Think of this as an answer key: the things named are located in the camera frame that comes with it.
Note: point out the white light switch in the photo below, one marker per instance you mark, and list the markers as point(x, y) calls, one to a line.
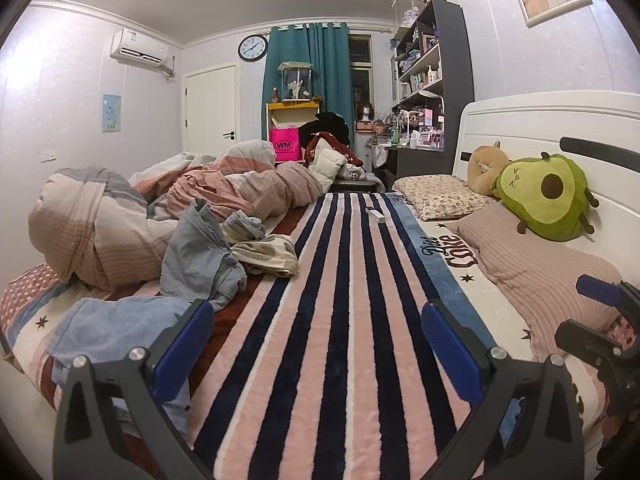
point(48, 154)

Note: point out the pink ribbed pillow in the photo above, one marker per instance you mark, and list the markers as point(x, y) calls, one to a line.
point(540, 275)

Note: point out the round wall clock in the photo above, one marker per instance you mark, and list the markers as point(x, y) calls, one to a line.
point(253, 48)

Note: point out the floral pillow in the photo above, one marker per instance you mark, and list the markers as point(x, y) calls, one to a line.
point(442, 197)

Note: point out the white bed headboard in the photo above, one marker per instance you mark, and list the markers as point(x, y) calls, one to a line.
point(525, 120)

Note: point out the brown plush toy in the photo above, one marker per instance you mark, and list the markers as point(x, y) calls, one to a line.
point(482, 170)

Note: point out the light blue denim pants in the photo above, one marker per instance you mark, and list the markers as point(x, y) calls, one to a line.
point(115, 330)

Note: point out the dark shelf unit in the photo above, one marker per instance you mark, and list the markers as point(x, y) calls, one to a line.
point(455, 60)

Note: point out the clear box on shelf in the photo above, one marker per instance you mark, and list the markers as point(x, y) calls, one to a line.
point(409, 10)

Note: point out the white air conditioner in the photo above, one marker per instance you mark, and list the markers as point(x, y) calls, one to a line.
point(142, 50)

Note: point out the yellow cabinet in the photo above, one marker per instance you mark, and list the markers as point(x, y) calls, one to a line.
point(292, 106)

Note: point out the pale green crumpled cloth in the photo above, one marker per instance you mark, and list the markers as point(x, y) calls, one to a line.
point(245, 227)

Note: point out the striped printed blanket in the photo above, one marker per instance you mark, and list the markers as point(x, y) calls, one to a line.
point(340, 320)

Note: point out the pink striped duvet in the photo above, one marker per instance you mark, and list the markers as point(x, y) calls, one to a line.
point(100, 230)

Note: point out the green avocado plush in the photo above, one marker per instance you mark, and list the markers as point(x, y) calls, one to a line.
point(550, 205)

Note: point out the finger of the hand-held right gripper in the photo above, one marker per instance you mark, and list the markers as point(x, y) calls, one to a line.
point(580, 337)
point(595, 287)

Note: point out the grey-blue crumpled jeans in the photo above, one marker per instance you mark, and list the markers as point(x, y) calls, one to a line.
point(200, 260)

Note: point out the cream patterned cloth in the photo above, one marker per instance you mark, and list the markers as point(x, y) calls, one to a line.
point(267, 258)

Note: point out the teal curtain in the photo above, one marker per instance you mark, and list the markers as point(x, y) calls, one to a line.
point(330, 70)

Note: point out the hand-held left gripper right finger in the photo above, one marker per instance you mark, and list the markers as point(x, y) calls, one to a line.
point(450, 345)

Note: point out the glass display case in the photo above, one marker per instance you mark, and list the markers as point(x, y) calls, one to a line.
point(296, 82)

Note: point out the pile of clothes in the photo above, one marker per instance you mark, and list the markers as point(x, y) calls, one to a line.
point(330, 155)

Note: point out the red dotted bed sheet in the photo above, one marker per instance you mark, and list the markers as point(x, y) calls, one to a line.
point(22, 290)

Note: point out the wig on mannequin head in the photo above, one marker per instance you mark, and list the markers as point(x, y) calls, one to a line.
point(366, 112)

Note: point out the pink shopping bag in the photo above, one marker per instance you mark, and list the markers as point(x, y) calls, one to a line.
point(285, 145)

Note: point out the white door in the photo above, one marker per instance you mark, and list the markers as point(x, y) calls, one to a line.
point(210, 110)

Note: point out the small blue wall poster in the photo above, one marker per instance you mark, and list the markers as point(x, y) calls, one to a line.
point(113, 113)

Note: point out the small white remote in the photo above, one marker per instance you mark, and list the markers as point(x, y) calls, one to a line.
point(375, 215)

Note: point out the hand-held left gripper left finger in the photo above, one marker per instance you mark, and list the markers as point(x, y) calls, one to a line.
point(185, 345)

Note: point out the window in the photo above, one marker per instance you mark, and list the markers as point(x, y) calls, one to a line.
point(360, 60)

